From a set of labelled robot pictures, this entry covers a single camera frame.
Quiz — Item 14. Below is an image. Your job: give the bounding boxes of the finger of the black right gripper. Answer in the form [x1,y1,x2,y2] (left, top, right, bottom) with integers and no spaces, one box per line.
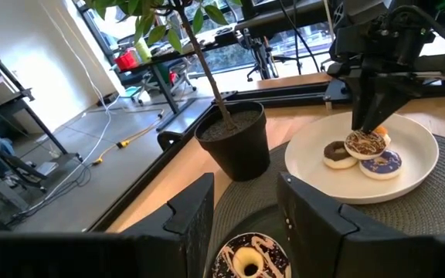
[352,79,378,131]
[362,83,420,134]

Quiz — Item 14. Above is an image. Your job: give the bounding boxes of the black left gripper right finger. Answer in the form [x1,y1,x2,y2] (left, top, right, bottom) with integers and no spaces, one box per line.
[277,172,445,278]

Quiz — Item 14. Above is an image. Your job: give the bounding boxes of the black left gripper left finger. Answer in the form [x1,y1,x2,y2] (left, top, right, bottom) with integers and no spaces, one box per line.
[0,172,216,278]

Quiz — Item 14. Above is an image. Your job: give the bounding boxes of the small yellow-orange donut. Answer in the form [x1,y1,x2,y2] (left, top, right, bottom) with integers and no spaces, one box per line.
[372,125,392,147]

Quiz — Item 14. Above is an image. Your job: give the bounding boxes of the small chocolate sprinkle donut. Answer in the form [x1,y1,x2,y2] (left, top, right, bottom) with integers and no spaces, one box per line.
[344,129,388,161]

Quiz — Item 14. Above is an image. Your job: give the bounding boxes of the large chocolate donut white drizzle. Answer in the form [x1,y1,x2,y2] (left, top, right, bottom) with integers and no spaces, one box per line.
[211,232,293,278]

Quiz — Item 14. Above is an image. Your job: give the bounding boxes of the small plain chocolate donut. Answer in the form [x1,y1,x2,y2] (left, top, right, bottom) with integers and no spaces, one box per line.
[322,141,358,170]

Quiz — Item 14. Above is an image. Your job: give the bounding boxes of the small purple donut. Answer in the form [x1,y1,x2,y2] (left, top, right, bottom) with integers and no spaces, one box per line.
[358,149,403,181]

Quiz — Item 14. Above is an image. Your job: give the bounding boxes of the white round plate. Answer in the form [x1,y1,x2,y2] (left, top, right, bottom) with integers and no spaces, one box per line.
[284,111,440,205]

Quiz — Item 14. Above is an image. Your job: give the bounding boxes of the dark grey round plate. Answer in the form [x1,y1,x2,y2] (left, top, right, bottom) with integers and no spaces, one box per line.
[206,204,291,278]

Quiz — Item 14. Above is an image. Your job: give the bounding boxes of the round dark woven placemat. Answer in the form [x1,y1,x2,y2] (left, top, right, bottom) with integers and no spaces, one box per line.
[206,133,445,248]

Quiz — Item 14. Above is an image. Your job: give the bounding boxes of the black plant pot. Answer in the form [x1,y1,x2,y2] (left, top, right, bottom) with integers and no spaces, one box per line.
[194,100,272,182]

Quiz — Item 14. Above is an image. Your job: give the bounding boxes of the dark grey workstation desk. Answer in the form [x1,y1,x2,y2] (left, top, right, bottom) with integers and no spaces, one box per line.
[233,0,335,39]

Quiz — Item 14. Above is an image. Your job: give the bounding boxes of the mesh-backed office chair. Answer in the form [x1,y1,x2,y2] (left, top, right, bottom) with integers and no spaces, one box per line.
[241,34,281,83]

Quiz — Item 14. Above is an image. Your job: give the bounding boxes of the black floor box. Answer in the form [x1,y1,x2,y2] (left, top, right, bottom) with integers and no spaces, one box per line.
[97,91,119,107]

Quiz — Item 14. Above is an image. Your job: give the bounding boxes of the black office desk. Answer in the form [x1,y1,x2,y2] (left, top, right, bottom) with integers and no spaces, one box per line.
[110,29,243,132]

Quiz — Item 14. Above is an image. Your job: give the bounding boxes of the black office chair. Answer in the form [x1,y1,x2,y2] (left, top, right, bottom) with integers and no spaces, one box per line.
[120,65,158,106]

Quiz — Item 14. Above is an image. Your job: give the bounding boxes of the grey office chair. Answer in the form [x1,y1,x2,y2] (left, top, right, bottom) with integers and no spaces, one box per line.
[168,57,199,97]

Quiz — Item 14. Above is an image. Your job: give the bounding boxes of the red box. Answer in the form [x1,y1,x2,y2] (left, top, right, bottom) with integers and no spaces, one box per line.
[114,49,141,72]

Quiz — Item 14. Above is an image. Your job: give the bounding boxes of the yellow-green cylinder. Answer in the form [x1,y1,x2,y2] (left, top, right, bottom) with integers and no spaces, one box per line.
[134,37,153,63]

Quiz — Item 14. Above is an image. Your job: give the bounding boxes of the green leafy plant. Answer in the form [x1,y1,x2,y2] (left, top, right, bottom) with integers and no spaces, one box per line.
[83,0,239,132]

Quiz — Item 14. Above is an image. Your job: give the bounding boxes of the black rolling cart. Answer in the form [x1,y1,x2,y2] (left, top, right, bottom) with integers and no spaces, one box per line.
[0,44,84,202]

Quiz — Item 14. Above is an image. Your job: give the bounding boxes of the black aluminium table frame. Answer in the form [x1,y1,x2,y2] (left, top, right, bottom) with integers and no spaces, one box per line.
[89,76,445,232]

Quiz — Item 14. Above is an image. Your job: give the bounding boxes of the black frame handle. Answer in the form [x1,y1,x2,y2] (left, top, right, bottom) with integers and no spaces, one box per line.
[156,130,183,152]

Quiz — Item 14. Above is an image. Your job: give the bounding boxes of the yellow extension cord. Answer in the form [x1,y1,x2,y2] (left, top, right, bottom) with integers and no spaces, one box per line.
[90,109,165,167]

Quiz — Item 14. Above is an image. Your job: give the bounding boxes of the black floor cables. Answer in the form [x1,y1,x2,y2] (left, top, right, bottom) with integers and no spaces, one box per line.
[5,161,92,227]

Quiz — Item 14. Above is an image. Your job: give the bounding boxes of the long white floor cable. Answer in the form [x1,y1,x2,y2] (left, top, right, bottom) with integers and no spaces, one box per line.
[13,0,121,217]

